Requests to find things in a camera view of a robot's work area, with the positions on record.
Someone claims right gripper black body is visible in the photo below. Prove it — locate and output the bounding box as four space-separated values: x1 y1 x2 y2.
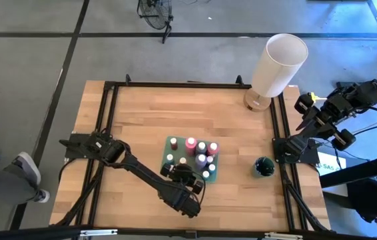
294 93 356 151

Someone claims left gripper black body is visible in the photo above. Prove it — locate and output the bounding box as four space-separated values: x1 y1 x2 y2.
160 162 206 196

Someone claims large purple paint bottle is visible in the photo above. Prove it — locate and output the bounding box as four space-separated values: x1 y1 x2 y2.
194 153 208 170

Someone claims large pink paint bottle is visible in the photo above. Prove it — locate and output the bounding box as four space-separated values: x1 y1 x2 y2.
185 136 198 157

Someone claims large red paint bottle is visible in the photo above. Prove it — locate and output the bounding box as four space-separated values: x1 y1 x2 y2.
207 141 220 157

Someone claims dark green plastic cup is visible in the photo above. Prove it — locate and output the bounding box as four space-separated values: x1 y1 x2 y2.
254 156 276 178

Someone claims translucent teal plastic bin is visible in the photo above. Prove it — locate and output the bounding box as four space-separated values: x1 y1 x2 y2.
160 135 220 184

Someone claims white printed sign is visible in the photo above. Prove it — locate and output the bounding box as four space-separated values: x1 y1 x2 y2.
316 151 347 177

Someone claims table lamp with white shade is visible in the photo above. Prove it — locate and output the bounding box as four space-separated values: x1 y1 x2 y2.
243 33 309 113

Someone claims black office chair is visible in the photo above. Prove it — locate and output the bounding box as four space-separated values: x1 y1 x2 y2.
346 178 377 224

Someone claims person's shoe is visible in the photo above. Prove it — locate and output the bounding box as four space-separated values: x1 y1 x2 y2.
35 189 51 204
13 151 42 186

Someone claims black floor fan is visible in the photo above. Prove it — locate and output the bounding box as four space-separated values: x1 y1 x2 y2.
137 0 175 45

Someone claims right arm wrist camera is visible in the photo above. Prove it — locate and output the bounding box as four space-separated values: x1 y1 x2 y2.
323 95 346 117

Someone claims yellow extension cord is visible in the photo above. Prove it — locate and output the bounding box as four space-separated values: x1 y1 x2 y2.
310 77 377 101

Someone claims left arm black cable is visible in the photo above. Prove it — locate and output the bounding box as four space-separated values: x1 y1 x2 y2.
191 181 206 209

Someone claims black aluminium table frame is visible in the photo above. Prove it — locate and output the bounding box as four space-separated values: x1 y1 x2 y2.
0 75 377 240

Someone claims silver frame bracket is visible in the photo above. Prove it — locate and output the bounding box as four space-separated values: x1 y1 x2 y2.
79 228 119 237
263 232 304 240

